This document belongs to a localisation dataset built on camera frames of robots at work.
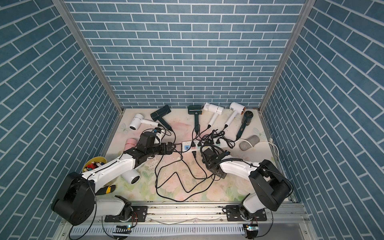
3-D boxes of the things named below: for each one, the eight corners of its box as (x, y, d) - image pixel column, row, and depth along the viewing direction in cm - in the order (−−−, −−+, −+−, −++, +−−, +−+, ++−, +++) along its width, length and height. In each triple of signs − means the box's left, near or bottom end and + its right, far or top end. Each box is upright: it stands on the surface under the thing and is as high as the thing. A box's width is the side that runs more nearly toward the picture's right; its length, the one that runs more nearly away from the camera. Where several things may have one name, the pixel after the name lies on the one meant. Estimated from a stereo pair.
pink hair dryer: (127, 152, 98) (124, 148, 94) (129, 142, 103) (126, 138, 99) (136, 151, 99) (133, 146, 95) (137, 141, 104) (135, 137, 99)
